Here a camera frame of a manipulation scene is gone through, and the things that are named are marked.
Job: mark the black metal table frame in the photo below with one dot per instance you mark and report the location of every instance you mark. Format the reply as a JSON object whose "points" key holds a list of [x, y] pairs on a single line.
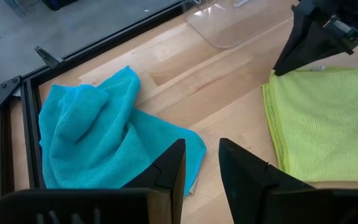
{"points": [[2, 93]]}

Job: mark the lime green microfiber towel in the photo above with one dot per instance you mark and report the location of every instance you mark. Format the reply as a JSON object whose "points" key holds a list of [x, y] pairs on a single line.
{"points": [[322, 124]]}

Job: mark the dark blue box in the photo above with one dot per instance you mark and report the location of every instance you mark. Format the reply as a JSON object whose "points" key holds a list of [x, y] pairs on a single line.
{"points": [[57, 3]]}

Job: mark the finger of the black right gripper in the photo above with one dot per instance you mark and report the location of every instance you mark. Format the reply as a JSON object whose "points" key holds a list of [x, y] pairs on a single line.
{"points": [[303, 43]]}

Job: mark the clear plastic tray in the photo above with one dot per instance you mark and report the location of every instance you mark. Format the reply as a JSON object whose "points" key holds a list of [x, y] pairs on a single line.
{"points": [[238, 28]]}

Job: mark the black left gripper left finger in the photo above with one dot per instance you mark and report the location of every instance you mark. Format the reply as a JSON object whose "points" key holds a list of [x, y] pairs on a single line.
{"points": [[160, 177]]}

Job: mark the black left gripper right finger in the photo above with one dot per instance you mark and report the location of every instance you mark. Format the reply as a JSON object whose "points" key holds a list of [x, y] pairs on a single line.
{"points": [[250, 186]]}

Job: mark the teal microfiber towel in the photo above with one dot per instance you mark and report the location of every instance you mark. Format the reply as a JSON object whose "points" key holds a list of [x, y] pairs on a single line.
{"points": [[89, 130]]}

